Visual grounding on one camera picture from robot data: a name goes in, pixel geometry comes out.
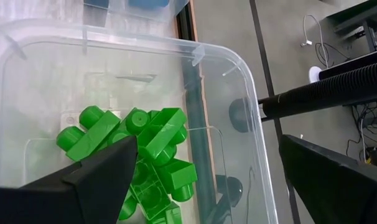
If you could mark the black table clamp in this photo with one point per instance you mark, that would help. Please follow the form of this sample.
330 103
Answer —
239 115

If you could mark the green toy building block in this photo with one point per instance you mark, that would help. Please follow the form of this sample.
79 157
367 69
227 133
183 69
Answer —
148 189
137 121
92 135
173 214
162 132
177 175

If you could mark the black pole stand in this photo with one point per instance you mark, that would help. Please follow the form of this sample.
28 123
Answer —
331 90

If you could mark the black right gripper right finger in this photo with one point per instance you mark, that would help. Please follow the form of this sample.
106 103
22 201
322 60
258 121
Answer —
337 186

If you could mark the black furniture frame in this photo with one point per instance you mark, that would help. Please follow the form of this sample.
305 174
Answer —
356 15

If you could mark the clear plastic bin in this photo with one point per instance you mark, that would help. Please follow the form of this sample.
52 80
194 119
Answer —
36 77
138 14

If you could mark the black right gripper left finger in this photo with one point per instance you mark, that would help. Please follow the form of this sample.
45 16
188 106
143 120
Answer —
82 193

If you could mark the blue toy building block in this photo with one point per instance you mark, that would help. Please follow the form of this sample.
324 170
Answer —
148 2

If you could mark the black metal table frame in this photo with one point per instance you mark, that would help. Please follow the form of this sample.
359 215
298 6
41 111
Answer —
198 130

